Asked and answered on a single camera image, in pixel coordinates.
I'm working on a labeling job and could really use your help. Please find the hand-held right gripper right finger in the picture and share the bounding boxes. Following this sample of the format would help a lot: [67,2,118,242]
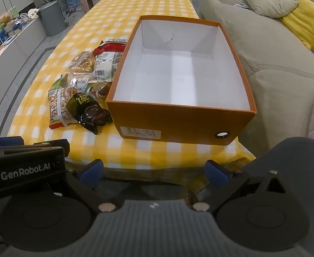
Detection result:
[190,160,287,215]

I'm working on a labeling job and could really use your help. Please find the clear cookie packet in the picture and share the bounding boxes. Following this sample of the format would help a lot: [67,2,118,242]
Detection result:
[69,73,90,91]

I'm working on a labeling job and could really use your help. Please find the yellow checkered tablecloth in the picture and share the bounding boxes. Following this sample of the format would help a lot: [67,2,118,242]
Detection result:
[7,0,256,172]

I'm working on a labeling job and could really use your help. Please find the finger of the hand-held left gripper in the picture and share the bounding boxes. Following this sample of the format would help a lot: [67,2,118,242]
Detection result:
[0,136,25,148]
[25,139,71,157]

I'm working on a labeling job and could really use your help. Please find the yellow cushion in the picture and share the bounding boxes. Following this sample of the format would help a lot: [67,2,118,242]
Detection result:
[277,0,314,51]

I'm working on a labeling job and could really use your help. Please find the orange cardboard box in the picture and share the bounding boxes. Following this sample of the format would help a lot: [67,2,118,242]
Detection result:
[105,15,257,145]

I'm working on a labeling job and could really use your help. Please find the clear golden cracker packet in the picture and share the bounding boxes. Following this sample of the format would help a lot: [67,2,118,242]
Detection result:
[67,51,97,74]

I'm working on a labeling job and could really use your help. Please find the dark brown glossy packet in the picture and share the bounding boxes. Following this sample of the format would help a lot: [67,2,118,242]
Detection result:
[78,104,113,135]

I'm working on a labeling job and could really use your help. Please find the black packet yellow print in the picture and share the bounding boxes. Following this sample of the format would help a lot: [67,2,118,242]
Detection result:
[66,92,94,118]

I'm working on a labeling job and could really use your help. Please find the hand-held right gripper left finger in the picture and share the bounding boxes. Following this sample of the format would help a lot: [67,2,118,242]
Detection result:
[65,159,120,216]

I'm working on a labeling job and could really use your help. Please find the white low cabinet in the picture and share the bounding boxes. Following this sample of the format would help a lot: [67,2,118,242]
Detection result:
[0,16,48,118]

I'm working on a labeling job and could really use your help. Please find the beige sofa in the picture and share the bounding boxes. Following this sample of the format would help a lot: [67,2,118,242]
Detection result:
[198,0,314,161]

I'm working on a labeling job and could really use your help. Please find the pink space heater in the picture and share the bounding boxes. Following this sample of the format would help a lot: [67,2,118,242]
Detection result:
[81,0,94,13]

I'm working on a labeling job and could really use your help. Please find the red snack packet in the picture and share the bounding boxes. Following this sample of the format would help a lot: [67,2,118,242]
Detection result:
[93,39,129,57]

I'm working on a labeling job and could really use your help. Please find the colourful picture card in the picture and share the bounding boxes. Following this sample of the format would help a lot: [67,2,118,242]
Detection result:
[0,8,21,43]

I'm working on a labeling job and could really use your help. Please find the person's grey trouser leg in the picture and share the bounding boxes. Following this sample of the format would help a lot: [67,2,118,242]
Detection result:
[241,137,314,257]

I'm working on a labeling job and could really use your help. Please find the beige cushion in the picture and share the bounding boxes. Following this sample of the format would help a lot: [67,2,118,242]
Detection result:
[234,0,299,19]

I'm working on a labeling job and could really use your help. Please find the grey trash bin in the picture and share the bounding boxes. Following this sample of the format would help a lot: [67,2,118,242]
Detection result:
[38,0,66,37]

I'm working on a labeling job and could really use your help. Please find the small brown snack packet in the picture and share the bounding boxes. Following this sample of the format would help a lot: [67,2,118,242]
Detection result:
[97,82,112,98]

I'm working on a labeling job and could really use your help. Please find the white snack packet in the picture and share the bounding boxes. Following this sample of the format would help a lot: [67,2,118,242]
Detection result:
[92,51,125,82]

